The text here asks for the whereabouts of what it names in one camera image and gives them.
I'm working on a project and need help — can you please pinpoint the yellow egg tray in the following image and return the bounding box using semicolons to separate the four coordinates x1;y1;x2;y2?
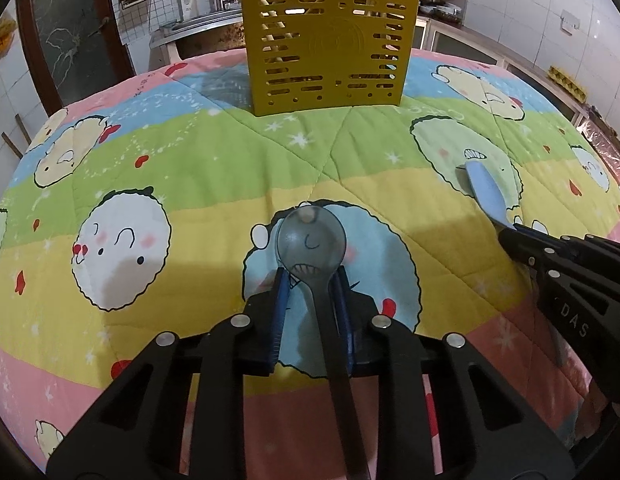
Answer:
547;65;589;101

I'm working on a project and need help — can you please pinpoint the yellow plastic utensil holder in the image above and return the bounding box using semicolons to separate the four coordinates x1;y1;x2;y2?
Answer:
238;0;421;117

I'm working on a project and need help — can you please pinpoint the group of white bowls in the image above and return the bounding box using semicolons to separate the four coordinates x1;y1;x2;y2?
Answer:
420;0;463;23

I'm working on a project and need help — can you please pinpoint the cartoon printed blanket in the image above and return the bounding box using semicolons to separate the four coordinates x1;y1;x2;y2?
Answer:
0;47;620;480

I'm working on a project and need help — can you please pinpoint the dark door with frosted glass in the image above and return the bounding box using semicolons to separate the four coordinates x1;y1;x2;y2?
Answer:
17;0;133;116

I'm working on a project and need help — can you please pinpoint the orange hanging plastic bag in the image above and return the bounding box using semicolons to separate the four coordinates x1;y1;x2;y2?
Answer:
0;17;18;63

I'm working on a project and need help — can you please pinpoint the pink plastic sheet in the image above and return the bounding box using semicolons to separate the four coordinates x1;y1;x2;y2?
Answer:
584;107;620;178

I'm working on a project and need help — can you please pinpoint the person's right hand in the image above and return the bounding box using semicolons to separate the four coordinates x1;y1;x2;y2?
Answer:
577;384;615;439

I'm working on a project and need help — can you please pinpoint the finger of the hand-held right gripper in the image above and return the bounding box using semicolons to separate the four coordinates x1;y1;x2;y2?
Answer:
498;230;620;302
514;222;620;266

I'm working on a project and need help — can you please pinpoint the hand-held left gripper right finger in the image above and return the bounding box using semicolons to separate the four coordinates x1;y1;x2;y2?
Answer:
334;266;575;480

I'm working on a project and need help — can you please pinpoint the grey translucent spoon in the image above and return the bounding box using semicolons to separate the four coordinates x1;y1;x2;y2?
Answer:
275;205;373;480

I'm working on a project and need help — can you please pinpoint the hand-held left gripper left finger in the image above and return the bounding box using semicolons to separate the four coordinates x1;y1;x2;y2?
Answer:
45;267;291;480

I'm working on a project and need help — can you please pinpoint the stainless steel sink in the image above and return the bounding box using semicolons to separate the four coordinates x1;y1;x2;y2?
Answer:
150;7;245;61

